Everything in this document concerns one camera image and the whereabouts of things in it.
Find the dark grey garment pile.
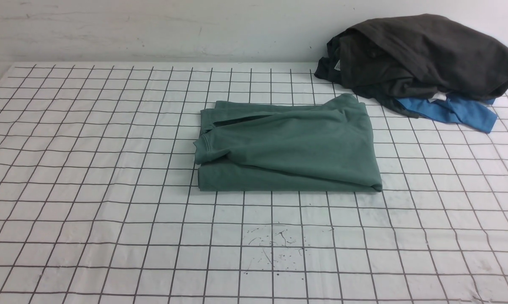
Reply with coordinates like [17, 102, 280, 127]
[314, 14, 508, 118]

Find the white garment under pile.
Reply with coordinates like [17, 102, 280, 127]
[428, 92, 447, 103]

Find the green long-sleeve shirt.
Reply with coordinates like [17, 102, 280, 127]
[194, 94, 383, 192]

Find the white grid tablecloth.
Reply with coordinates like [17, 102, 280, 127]
[0, 63, 508, 304]

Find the blue garment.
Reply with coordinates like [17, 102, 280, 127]
[397, 94, 498, 133]

